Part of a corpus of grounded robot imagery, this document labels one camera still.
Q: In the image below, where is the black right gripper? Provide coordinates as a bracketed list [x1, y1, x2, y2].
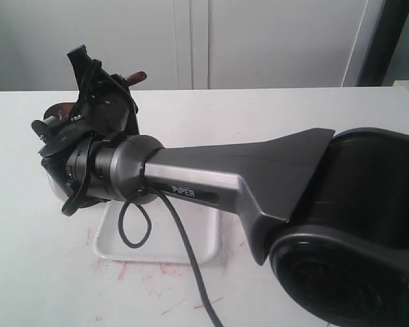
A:
[31, 73, 139, 160]

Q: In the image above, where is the brown wooden spoon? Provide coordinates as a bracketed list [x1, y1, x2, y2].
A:
[42, 71, 147, 122]

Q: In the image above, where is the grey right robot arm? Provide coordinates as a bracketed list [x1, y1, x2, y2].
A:
[31, 74, 409, 326]

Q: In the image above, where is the steel cup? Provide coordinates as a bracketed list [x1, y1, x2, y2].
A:
[46, 172, 69, 202]

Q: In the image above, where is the white cabinet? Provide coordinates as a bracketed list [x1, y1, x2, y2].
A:
[0, 1, 384, 91]

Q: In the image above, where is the white rectangular tray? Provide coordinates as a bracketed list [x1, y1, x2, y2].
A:
[93, 199, 222, 264]

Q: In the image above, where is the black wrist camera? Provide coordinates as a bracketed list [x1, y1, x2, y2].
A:
[67, 45, 102, 93]

